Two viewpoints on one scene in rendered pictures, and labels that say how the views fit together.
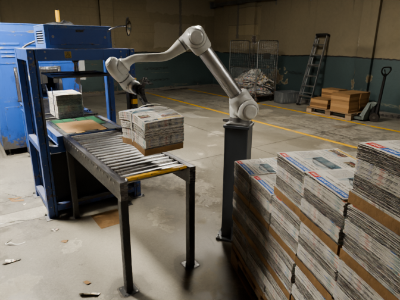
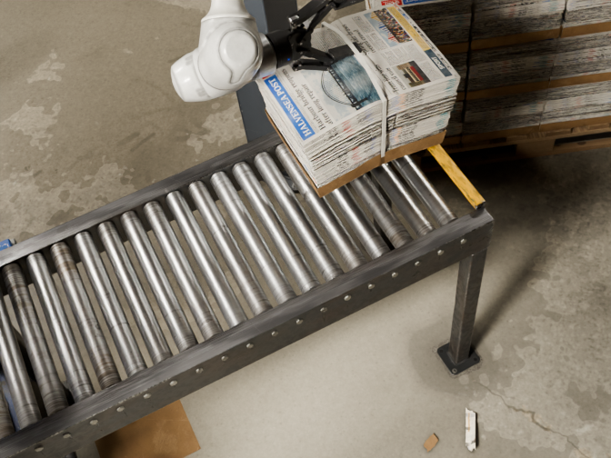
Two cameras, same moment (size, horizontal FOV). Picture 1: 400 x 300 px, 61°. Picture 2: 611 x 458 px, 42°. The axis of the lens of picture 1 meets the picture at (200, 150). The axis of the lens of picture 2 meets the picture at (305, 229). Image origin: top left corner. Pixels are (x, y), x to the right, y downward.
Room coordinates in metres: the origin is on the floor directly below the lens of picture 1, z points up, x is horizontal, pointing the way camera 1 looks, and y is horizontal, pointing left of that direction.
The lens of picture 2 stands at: (2.02, 1.65, 2.47)
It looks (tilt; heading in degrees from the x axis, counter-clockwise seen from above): 56 degrees down; 286
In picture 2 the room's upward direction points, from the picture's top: 9 degrees counter-clockwise
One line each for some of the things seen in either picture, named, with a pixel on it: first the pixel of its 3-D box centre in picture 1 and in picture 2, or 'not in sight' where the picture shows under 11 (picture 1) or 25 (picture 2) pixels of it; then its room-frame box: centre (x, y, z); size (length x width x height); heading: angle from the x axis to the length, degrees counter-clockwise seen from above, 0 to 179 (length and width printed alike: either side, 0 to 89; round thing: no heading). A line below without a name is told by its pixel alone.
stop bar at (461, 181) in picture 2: (158, 172); (435, 148); (2.03, 0.27, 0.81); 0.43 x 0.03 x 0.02; 125
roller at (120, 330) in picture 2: (108, 143); (109, 303); (2.80, 0.79, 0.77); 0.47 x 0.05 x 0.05; 125
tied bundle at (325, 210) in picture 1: (358, 207); not in sight; (1.30, -0.67, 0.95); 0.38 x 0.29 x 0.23; 103
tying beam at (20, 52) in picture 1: (74, 53); not in sight; (3.42, 1.22, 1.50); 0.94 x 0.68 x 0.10; 125
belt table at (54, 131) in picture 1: (81, 128); not in sight; (3.42, 1.22, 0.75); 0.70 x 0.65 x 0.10; 35
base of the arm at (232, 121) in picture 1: (236, 119); not in sight; (2.64, -0.29, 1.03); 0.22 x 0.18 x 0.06; 71
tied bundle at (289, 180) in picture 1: (322, 181); not in sight; (1.58, -0.62, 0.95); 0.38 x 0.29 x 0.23; 103
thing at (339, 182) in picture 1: (362, 181); not in sight; (1.30, -0.67, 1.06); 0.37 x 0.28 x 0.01; 103
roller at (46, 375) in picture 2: (100, 138); (34, 337); (2.96, 0.90, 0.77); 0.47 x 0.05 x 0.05; 125
